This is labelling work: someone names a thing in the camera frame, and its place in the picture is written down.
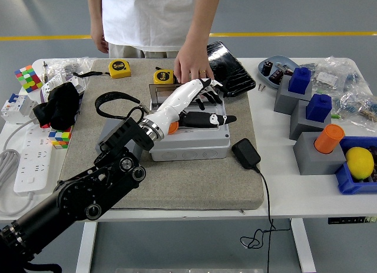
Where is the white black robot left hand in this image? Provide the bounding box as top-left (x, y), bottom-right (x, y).
top-left (143, 77), bottom-right (237, 138)

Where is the person's left hand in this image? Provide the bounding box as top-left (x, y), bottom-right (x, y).
top-left (173, 45), bottom-right (215, 85)

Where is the person's right hand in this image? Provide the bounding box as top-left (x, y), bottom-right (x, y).
top-left (90, 24), bottom-right (110, 54)

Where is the grey junction box clear lid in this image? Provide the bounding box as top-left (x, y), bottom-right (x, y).
top-left (148, 83), bottom-right (232, 162)

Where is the yellow tape measure white face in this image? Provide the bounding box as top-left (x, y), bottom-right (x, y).
top-left (153, 68), bottom-right (177, 85)

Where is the clear bag of small parts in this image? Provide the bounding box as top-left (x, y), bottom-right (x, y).
top-left (47, 56), bottom-right (98, 79)

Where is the black glossy case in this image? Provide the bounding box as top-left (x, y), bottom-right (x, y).
top-left (206, 41), bottom-right (256, 98)

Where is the person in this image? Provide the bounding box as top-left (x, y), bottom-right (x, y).
top-left (101, 0), bottom-right (197, 60)

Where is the white printed pack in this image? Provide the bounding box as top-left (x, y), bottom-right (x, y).
top-left (39, 71), bottom-right (88, 103)

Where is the grey block with round hole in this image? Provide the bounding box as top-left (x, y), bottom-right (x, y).
top-left (95, 119), bottom-right (144, 162)

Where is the black cloth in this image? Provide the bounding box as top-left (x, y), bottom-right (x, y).
top-left (32, 81), bottom-right (81, 130)

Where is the large colourful puzzle cube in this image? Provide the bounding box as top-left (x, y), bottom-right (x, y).
top-left (14, 64), bottom-right (42, 94)

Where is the brown capacitor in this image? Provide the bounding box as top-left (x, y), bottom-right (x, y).
top-left (268, 68), bottom-right (284, 85)

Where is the grey-brown mat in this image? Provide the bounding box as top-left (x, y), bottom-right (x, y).
top-left (57, 58), bottom-right (265, 211)

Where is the black power adapter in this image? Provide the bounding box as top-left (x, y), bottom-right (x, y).
top-left (232, 138), bottom-right (262, 170)

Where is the blue-grey oval tray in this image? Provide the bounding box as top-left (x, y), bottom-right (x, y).
top-left (257, 55), bottom-right (298, 90)

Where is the grey block holder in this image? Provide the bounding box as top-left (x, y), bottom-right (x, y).
top-left (273, 75), bottom-right (313, 116)
top-left (293, 131), bottom-right (348, 176)
top-left (289, 99), bottom-right (333, 141)

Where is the small colourful puzzle cube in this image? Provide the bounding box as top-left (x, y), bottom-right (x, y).
top-left (48, 127), bottom-right (73, 150)

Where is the white circuit breaker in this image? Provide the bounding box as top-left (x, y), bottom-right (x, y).
top-left (0, 93), bottom-right (39, 126)

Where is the blue plastic block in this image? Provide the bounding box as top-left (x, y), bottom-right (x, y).
top-left (287, 67), bottom-right (312, 95)
top-left (305, 93), bottom-right (333, 123)

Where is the clear bag of resistors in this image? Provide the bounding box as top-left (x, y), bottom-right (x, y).
top-left (335, 90), bottom-right (377, 132)
top-left (300, 56), bottom-right (369, 94)

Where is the white power strip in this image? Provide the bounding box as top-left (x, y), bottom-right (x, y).
top-left (14, 126), bottom-right (54, 194)

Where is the white table leg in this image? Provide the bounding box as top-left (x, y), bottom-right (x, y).
top-left (75, 222), bottom-right (98, 273)
top-left (291, 219), bottom-right (316, 273)

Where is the blue plastic bin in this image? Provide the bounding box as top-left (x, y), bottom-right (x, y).
top-left (335, 136), bottom-right (377, 195)

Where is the yellow lemon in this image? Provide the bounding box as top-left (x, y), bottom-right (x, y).
top-left (345, 147), bottom-right (375, 180)

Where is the black table control panel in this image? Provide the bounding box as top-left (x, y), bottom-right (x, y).
top-left (328, 216), bottom-right (377, 225)

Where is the yellow tape measure with strap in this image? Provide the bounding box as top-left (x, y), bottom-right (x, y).
top-left (72, 59), bottom-right (133, 80)

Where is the black adapter cord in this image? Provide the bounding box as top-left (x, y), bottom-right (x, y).
top-left (240, 166), bottom-right (292, 273)

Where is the grey-white power strip cable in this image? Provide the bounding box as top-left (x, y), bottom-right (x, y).
top-left (0, 119), bottom-right (38, 217)

